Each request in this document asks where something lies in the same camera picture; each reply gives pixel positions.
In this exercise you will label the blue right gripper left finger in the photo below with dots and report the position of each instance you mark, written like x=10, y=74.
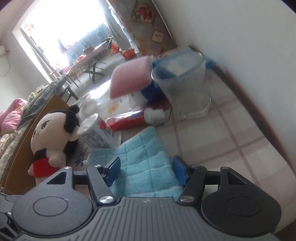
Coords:
x=111, y=171

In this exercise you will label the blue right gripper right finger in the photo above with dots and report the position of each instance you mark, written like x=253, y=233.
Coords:
x=182, y=170

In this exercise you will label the light blue towel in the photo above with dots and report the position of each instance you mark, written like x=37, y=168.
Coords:
x=146, y=170

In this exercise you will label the white plush can toy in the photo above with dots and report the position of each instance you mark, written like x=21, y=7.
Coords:
x=97, y=134

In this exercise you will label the red white packet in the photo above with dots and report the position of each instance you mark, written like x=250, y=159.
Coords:
x=135, y=119

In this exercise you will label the pink sponge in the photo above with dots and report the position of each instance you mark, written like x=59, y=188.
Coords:
x=131, y=76

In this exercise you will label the blue white carton box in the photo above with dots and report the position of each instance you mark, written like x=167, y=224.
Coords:
x=178, y=62

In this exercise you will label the checkered pink mat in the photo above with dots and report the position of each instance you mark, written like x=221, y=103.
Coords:
x=229, y=136

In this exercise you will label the black-haired plush doll red dress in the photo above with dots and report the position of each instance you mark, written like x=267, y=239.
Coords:
x=53, y=142

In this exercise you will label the brown cardboard box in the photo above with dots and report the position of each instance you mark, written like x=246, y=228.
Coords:
x=15, y=178

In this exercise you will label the clear plastic measuring cup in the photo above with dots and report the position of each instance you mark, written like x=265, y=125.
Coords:
x=188, y=94

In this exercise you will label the folding stool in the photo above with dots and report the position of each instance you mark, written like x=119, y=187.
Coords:
x=93, y=70

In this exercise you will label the low table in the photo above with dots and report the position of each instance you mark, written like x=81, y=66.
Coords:
x=81, y=65

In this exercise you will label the pink pillow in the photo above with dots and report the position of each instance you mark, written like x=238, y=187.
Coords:
x=11, y=117

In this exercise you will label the bed with grey blanket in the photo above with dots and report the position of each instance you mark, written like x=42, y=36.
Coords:
x=34, y=105

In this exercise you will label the red basket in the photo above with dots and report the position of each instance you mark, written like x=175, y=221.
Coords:
x=128, y=54

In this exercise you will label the blue sofa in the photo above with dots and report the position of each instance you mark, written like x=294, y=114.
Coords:
x=94, y=38

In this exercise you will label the air conditioner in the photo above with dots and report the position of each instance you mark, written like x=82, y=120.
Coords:
x=2, y=50

